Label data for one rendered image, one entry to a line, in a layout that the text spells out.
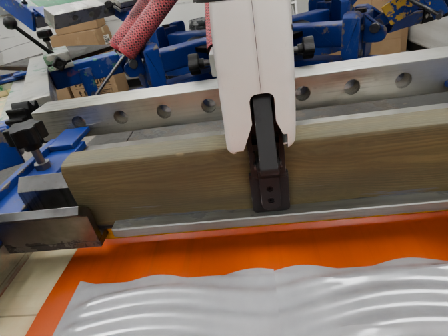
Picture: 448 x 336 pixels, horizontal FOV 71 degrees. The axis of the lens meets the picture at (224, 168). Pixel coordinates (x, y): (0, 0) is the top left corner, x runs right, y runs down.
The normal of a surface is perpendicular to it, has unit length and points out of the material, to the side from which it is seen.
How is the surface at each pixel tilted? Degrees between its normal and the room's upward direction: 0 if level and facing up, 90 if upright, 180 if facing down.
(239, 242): 0
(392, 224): 0
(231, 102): 87
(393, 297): 33
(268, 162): 61
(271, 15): 79
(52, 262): 0
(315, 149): 90
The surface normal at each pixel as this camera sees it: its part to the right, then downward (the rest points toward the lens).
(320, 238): -0.15, -0.84
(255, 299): -0.20, -0.46
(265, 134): -0.11, 0.07
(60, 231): -0.04, 0.53
